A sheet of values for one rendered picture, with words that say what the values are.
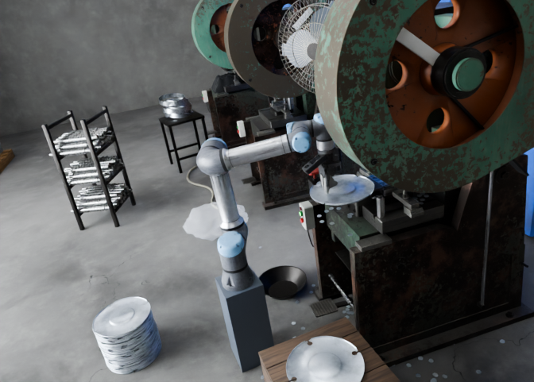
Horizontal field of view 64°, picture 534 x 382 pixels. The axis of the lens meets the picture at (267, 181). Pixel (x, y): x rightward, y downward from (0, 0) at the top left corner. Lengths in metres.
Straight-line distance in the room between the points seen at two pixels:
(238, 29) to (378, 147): 1.82
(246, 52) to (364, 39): 1.80
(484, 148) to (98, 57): 7.32
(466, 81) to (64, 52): 7.48
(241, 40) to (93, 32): 5.47
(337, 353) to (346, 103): 0.96
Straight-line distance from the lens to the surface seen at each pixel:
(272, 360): 1.81
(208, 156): 1.75
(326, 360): 1.77
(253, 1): 3.05
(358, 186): 1.99
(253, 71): 3.08
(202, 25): 4.72
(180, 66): 8.33
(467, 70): 1.46
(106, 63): 8.32
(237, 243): 1.90
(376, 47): 1.35
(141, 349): 2.39
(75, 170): 3.91
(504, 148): 1.73
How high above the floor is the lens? 1.65
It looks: 24 degrees down
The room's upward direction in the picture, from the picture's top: 9 degrees counter-clockwise
